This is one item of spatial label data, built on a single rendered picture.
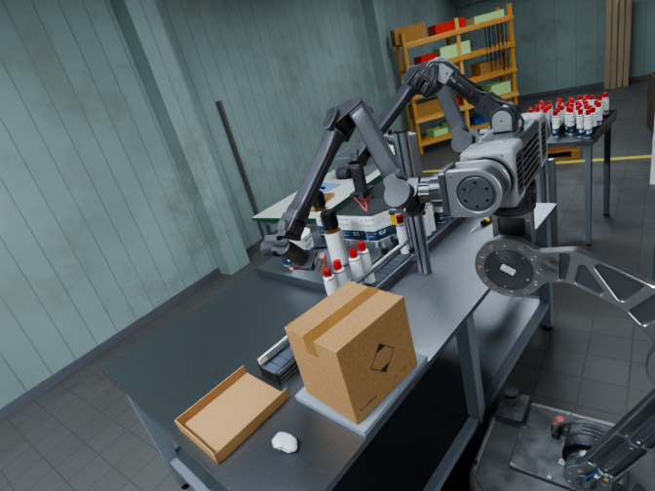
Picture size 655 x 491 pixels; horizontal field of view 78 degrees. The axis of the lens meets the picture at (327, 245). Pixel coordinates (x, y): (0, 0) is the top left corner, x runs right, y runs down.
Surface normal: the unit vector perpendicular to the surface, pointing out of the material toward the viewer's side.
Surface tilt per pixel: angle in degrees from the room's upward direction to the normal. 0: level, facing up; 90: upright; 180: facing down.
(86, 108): 90
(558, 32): 90
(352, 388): 90
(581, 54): 90
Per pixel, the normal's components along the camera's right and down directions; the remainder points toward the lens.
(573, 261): -0.57, 0.45
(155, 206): 0.79, 0.05
